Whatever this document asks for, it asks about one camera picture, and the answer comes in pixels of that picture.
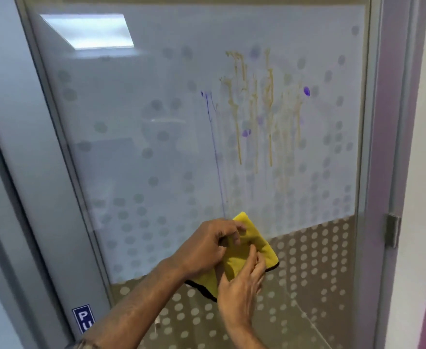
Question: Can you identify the person's right hand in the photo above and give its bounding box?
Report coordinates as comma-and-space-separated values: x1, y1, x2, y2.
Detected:
217, 244, 268, 334

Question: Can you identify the person's left hand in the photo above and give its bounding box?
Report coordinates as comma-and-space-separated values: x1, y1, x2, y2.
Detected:
167, 218, 248, 280

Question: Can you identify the yellow microfibre cloth black edge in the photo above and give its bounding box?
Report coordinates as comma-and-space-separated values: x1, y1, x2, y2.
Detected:
185, 212, 280, 303

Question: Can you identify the person's right forearm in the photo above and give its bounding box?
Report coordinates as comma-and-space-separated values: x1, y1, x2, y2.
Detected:
230, 325, 269, 349

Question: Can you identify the person's left forearm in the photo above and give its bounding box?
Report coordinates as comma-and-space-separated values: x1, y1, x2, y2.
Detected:
66, 259, 187, 349

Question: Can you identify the frosted dotted glass door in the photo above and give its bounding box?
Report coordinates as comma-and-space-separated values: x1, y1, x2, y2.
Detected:
15, 0, 385, 349

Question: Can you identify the grey metal door hinge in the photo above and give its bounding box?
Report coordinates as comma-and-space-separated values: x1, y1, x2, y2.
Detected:
385, 213, 402, 249

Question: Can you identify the blue door sign sticker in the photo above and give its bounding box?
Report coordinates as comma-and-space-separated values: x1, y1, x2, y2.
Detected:
71, 304, 96, 334

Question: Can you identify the grey metal door frame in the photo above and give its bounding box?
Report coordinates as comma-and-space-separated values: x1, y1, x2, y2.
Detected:
0, 0, 426, 349

